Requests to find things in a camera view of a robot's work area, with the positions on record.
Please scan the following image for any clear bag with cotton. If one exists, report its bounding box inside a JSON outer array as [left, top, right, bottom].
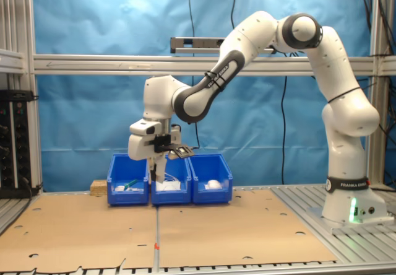
[[204, 178, 230, 191]]

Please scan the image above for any chipboard wood block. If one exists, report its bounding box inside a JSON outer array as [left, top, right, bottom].
[[90, 179, 109, 195]]

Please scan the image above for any black socket strip rack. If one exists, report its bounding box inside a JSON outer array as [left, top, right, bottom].
[[0, 89, 40, 199]]

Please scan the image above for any black camera cable on arm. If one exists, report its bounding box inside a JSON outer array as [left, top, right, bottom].
[[171, 122, 201, 149]]

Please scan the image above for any blue bin with cotton bag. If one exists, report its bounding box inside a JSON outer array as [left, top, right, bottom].
[[187, 153, 233, 204]]

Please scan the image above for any horizontal aluminium beam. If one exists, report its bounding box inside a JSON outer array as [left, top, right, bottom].
[[32, 53, 377, 77]]

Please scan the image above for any hanging black cable with plug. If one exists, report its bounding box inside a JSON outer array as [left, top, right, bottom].
[[186, 0, 196, 85]]

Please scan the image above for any long hanging black cable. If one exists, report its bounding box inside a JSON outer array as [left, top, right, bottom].
[[280, 76, 288, 185]]

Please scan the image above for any blue bin with tubes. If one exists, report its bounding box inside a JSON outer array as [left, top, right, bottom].
[[106, 153, 151, 207]]

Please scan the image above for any stack of white masks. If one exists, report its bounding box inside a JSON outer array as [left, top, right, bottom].
[[155, 172, 183, 191]]

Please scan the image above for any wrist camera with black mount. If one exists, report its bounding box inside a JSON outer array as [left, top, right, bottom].
[[153, 125, 196, 160]]

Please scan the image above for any black cable bundle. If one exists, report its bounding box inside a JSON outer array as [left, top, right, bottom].
[[352, 0, 396, 192]]

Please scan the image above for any blue bin with masks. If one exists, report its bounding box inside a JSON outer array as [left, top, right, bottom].
[[150, 153, 192, 206]]

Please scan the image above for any brown cardboard sheet with notches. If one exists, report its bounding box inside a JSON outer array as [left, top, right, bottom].
[[0, 193, 158, 274]]

